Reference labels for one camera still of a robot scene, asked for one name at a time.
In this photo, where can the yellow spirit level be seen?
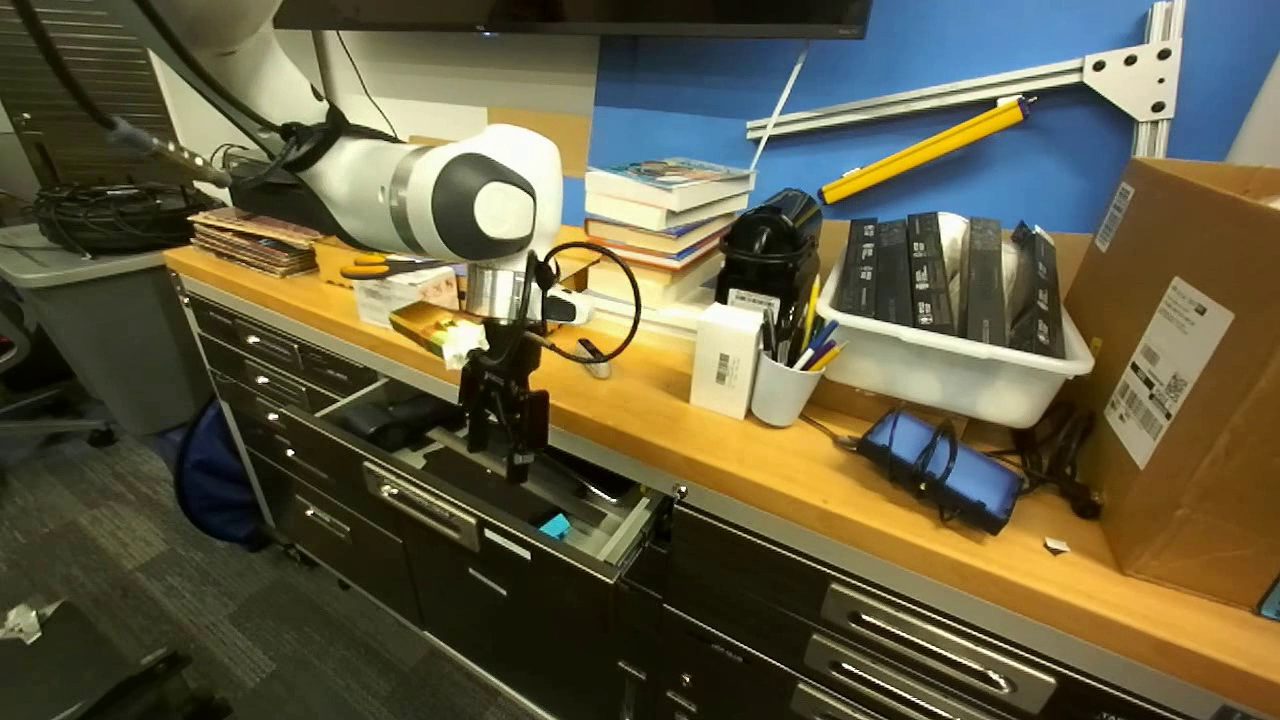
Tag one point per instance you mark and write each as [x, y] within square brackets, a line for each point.
[921, 151]

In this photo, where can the white metal bracket rail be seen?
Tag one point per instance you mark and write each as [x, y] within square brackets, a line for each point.
[933, 88]

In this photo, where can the blue cover paperback book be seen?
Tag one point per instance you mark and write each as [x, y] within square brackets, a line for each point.
[673, 178]

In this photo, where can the black label maker device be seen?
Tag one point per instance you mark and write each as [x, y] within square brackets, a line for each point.
[768, 255]

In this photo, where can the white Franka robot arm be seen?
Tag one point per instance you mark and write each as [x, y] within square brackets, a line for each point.
[403, 186]

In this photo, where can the blue zipper pouch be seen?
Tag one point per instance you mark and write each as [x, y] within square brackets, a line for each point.
[943, 465]

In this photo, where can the small yellow box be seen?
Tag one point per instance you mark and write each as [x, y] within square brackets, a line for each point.
[425, 328]

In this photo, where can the stack of magazines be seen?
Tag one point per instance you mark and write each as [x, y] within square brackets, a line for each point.
[252, 240]

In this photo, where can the white pen cup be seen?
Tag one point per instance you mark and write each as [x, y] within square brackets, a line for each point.
[787, 393]

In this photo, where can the black bag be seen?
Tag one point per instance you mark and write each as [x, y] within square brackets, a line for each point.
[112, 220]

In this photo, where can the blue pen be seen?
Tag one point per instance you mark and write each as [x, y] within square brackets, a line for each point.
[823, 343]

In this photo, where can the grey side table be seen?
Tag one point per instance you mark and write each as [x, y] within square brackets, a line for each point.
[105, 332]

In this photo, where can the small white box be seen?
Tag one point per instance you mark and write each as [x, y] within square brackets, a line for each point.
[727, 361]

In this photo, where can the open black cabinet drawer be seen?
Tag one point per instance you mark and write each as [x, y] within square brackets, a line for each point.
[421, 505]

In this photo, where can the black drawer cabinet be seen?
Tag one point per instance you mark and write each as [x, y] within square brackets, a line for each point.
[534, 626]

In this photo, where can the blue bag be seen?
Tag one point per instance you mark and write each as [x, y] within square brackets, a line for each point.
[222, 483]

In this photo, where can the small teal blue block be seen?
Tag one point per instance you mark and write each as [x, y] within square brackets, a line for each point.
[555, 530]

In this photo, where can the white plastic bin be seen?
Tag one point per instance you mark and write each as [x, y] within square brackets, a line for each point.
[933, 365]

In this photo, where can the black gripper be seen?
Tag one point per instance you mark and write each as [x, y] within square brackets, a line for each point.
[507, 361]

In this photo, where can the dark blue black tool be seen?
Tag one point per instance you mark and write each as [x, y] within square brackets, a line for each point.
[387, 427]

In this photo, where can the white crumpled paper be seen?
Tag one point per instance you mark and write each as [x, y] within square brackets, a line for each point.
[26, 622]

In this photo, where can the black ridged bar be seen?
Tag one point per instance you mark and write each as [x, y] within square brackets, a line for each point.
[1039, 290]
[858, 264]
[987, 282]
[913, 274]

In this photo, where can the large cardboard box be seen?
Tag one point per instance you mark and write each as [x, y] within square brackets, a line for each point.
[1202, 384]

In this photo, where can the dark office chair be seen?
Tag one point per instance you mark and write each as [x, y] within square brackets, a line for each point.
[26, 401]

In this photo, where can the flat white box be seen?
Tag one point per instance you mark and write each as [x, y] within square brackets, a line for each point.
[403, 299]

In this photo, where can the thin white stick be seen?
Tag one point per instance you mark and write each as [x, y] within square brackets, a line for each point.
[776, 115]

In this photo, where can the black wall monitor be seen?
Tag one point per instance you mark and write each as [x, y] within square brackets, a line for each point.
[573, 15]

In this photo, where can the yellow pencil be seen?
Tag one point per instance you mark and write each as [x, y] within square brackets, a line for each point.
[830, 357]

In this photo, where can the stacked book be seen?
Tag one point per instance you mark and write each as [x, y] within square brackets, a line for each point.
[660, 255]
[665, 290]
[655, 220]

